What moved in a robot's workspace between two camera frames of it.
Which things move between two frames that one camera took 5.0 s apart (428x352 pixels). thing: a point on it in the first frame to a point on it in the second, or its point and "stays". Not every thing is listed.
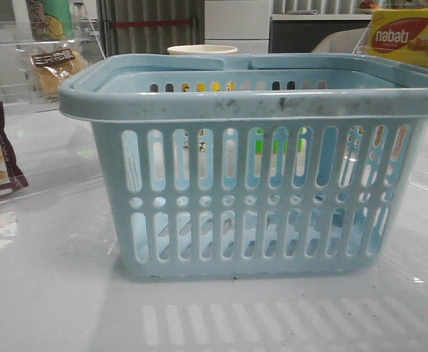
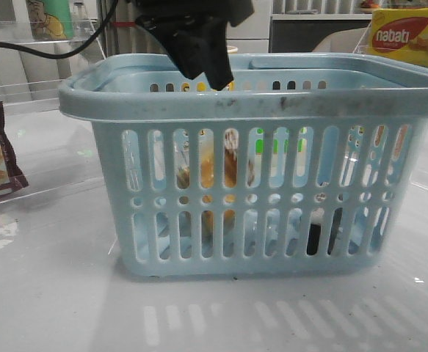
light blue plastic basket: [278, 166] stays
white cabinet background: [243, 24] stays
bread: [53, 67] to [206, 175]
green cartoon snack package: [51, 20] stays
